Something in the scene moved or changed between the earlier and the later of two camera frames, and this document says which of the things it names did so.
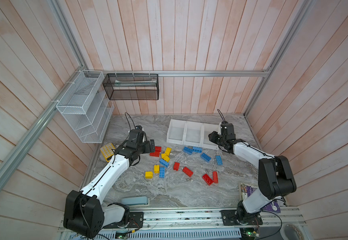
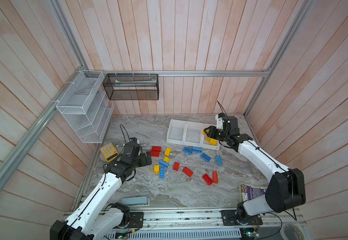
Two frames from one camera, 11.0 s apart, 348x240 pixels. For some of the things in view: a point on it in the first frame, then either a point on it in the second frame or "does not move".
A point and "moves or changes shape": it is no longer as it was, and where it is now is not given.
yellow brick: [156, 169] does not move
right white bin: [207, 128] does not move
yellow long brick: [168, 151] does not move
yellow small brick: [165, 157] moves or changes shape
